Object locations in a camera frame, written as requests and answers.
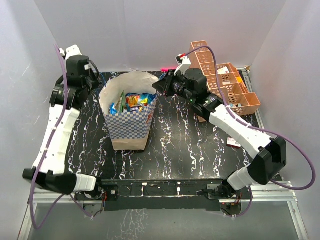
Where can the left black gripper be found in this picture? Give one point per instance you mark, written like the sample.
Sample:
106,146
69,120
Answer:
95,82

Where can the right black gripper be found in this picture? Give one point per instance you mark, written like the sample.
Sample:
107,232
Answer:
164,85

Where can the blue checkered paper bag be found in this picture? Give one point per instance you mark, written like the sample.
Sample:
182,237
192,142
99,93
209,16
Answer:
128,130

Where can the green yellow snack bag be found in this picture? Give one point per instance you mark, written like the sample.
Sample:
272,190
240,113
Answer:
121,102

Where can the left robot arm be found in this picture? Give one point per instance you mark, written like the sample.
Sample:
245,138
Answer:
48,170

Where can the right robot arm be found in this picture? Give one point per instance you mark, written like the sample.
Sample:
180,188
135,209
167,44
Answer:
269,155

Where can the pink tape strip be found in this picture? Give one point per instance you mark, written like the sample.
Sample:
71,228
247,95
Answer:
166,69

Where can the colourful candy packet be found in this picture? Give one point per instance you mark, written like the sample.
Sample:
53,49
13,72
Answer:
137,102

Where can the orange plastic file organizer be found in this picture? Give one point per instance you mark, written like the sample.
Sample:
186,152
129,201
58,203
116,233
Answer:
240,100

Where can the small red white box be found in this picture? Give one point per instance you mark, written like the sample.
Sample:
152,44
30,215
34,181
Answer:
232,143

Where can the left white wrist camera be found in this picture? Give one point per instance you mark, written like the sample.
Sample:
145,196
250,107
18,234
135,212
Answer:
71,51

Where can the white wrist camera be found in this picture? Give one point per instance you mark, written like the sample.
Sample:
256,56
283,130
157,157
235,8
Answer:
183,64
71,51

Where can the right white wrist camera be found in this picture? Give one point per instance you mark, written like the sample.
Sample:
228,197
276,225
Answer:
183,64

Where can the aluminium base frame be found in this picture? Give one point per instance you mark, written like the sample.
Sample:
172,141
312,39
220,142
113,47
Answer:
182,157

